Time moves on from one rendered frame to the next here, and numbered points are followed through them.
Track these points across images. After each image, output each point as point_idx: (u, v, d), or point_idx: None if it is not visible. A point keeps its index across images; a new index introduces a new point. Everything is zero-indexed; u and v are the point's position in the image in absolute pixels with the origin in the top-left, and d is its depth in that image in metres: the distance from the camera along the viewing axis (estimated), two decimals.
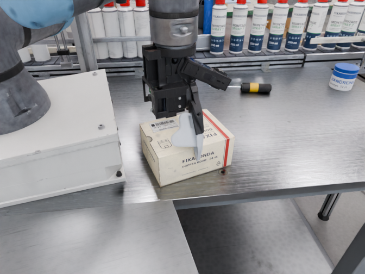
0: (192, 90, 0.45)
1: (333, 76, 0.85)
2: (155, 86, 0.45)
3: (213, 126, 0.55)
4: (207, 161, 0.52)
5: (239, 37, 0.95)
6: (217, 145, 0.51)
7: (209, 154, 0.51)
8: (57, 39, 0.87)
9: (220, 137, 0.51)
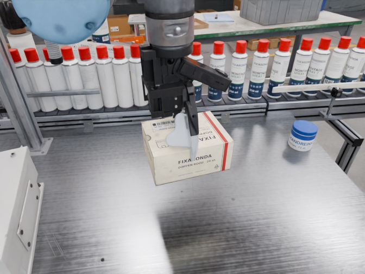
0: (188, 91, 0.45)
1: (291, 136, 0.79)
2: (152, 86, 0.46)
3: (214, 129, 0.54)
4: (204, 163, 0.52)
5: (196, 87, 0.89)
6: (215, 149, 0.51)
7: (206, 156, 0.51)
8: None
9: (218, 141, 0.51)
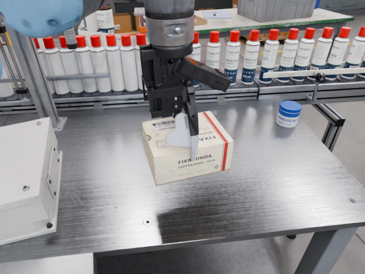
0: (188, 91, 0.45)
1: (278, 114, 0.90)
2: (152, 86, 0.46)
3: (214, 129, 0.54)
4: (204, 163, 0.52)
5: None
6: (215, 149, 0.51)
7: (206, 156, 0.51)
8: (17, 78, 0.91)
9: (218, 141, 0.51)
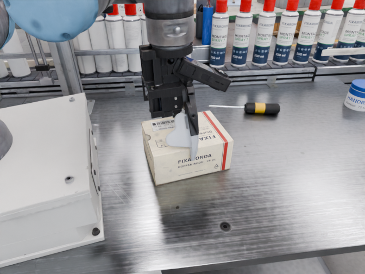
0: (188, 91, 0.45)
1: (350, 95, 0.75)
2: (151, 86, 0.46)
3: (214, 129, 0.54)
4: (204, 163, 0.52)
5: (243, 49, 0.85)
6: (215, 148, 0.51)
7: (206, 156, 0.51)
8: (36, 52, 0.76)
9: (218, 140, 0.51)
